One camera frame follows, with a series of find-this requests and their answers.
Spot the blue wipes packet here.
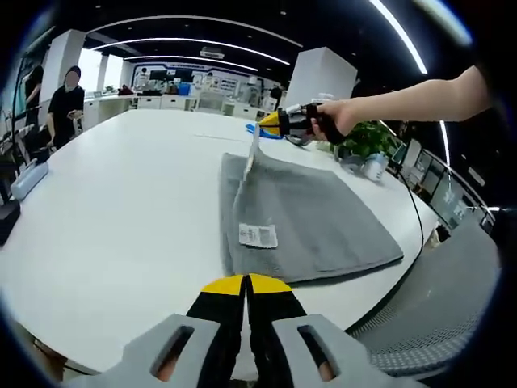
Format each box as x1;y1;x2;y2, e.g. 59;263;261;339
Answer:
244;120;284;141

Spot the white table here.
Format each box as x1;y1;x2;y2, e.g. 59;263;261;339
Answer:
0;108;441;377

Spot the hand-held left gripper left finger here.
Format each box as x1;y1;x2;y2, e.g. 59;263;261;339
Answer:
80;273;246;388

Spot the green potted plant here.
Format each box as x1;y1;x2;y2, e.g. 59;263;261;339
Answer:
330;120;399;162

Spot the black flat device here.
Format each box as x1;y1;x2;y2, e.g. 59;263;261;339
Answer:
0;200;22;246

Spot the pale blue box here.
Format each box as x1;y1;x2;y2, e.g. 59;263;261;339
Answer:
10;159;50;201

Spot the grey mesh office chair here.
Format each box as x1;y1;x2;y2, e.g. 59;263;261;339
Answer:
347;217;502;381

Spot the person's right hand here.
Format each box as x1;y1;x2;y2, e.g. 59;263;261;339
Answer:
309;99;359;142

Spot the black metal stand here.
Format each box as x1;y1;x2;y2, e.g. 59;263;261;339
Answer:
0;72;52;162

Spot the black cable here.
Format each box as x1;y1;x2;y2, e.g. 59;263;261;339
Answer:
397;171;427;259

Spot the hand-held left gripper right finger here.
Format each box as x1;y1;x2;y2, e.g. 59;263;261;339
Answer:
246;273;405;388

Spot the grey towel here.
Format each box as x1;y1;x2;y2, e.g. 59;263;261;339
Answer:
217;123;405;284

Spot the dark grey padded object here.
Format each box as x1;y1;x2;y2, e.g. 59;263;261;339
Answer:
284;133;313;148
341;155;368;174

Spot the white cabinet row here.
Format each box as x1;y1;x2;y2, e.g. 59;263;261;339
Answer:
82;91;259;119

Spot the long ceiling light strip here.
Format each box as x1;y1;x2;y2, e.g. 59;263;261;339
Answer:
369;0;429;74

